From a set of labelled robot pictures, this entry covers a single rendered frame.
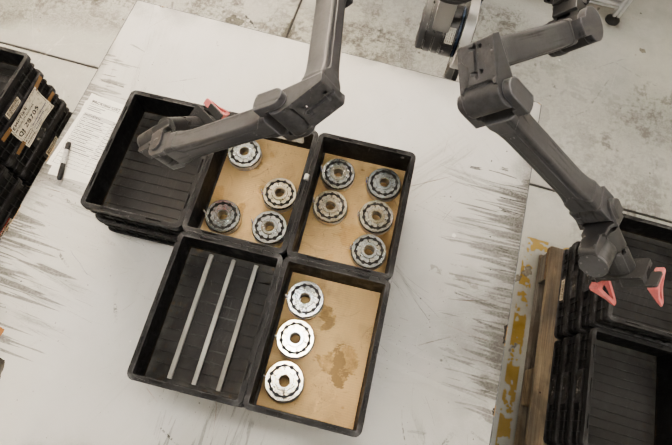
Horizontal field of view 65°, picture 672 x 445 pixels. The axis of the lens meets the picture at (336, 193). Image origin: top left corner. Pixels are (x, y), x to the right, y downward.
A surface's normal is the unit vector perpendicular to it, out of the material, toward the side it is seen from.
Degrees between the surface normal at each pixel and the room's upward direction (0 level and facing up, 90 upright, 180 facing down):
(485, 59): 55
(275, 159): 0
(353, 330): 0
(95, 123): 0
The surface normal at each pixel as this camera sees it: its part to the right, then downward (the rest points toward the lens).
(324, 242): 0.04, -0.39
